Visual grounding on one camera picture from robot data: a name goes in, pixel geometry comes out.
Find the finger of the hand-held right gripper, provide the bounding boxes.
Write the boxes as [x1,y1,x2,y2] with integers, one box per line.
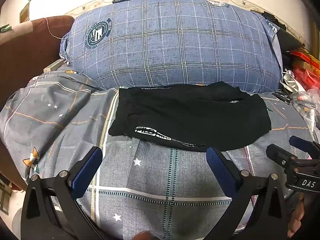
[266,144,300,167]
[289,135,320,159]

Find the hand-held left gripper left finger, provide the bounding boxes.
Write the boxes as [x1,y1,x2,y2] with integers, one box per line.
[21,146,103,240]

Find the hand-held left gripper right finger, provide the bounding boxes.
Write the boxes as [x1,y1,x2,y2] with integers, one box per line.
[206,147,292,240]

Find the black pants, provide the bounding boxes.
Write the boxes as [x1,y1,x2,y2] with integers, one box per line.
[109,81,272,152]

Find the person's right hand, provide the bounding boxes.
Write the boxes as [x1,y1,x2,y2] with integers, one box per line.
[289,192,307,232]

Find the clear plastic bag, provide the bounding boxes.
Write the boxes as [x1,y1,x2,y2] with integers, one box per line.
[282,69,320,132]

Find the grey star-print bedsheet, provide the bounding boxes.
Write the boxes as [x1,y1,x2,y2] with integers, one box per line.
[0,66,318,240]

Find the red plastic bag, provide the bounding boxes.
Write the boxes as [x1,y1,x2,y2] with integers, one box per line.
[289,50,320,92]

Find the dark cloth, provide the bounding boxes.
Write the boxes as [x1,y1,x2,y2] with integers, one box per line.
[260,10,309,54]

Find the brown headboard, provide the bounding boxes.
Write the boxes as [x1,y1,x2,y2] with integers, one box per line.
[0,15,75,192]

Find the blue plaid pillow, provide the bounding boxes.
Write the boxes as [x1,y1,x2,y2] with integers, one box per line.
[59,0,284,92]

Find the white string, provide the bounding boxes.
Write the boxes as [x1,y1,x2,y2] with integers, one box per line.
[46,17,68,40]

